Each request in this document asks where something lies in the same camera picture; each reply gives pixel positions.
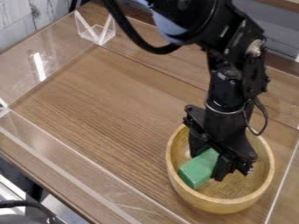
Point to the brown wooden bowl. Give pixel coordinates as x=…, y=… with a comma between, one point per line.
x=238, y=192

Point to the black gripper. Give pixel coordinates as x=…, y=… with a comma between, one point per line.
x=222, y=131

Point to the green rectangular block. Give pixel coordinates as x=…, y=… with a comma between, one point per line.
x=196, y=170

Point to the clear acrylic corner bracket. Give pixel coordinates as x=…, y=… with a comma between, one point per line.
x=98, y=34

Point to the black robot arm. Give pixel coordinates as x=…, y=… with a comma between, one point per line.
x=234, y=41

